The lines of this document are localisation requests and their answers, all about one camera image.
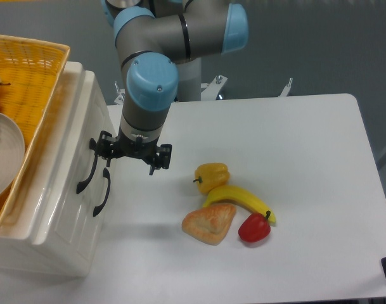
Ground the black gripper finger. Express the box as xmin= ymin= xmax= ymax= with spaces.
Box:
xmin=148 ymin=144 xmax=172 ymax=175
xmin=96 ymin=130 xmax=117 ymax=167

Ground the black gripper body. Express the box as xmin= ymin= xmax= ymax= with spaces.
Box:
xmin=113 ymin=129 xmax=158 ymax=165

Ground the black top drawer handle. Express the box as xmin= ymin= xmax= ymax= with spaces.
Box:
xmin=76 ymin=137 xmax=100 ymax=194

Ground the black drawer handle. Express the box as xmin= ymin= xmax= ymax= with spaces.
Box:
xmin=93 ymin=168 xmax=112 ymax=217
xmin=76 ymin=137 xmax=100 ymax=194

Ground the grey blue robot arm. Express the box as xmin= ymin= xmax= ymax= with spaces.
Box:
xmin=90 ymin=1 xmax=248 ymax=171

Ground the white drawer cabinet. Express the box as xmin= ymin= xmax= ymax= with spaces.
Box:
xmin=0 ymin=62 xmax=115 ymax=276

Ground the yellow bell pepper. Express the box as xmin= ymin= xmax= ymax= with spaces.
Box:
xmin=193 ymin=163 xmax=230 ymax=194

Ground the yellow banana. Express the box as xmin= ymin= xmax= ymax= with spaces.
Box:
xmin=202 ymin=185 xmax=276 ymax=225

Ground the triangular pastry bread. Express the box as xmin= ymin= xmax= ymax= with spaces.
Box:
xmin=181 ymin=203 xmax=236 ymax=246

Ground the grey round plate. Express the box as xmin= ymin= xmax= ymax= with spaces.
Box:
xmin=0 ymin=113 xmax=25 ymax=195

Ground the yellow woven basket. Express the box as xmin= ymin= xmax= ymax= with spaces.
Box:
xmin=0 ymin=34 xmax=70 ymax=228

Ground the red bell pepper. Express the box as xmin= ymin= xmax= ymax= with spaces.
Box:
xmin=238 ymin=210 xmax=271 ymax=243

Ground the black lower drawer handle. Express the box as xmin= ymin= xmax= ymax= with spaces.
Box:
xmin=93 ymin=168 xmax=112 ymax=217

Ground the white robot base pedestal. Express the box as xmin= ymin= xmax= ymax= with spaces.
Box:
xmin=176 ymin=58 xmax=202 ymax=102

